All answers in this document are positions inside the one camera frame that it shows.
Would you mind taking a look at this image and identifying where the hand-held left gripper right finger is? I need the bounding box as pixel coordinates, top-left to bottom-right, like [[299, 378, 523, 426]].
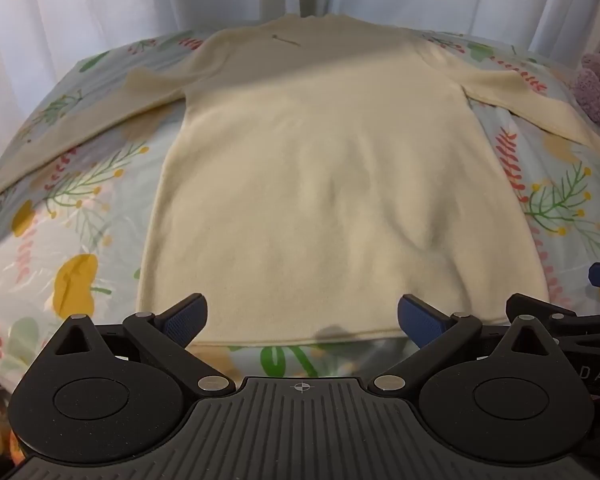
[[368, 294, 562, 395]]

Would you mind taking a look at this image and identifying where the white curtain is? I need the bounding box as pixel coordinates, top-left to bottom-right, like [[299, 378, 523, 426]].
[[0, 0, 600, 126]]

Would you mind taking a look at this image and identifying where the cream knit sweater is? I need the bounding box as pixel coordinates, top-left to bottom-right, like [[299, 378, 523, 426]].
[[0, 14, 600, 349]]

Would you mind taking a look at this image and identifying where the purple plush toy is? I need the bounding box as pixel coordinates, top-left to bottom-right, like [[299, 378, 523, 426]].
[[572, 52, 600, 149]]

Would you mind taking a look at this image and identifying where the floral bed sheet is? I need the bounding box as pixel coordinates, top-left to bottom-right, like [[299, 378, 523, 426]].
[[0, 27, 600, 397]]

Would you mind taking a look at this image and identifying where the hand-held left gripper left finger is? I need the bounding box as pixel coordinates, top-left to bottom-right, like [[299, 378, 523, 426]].
[[44, 292, 237, 395]]

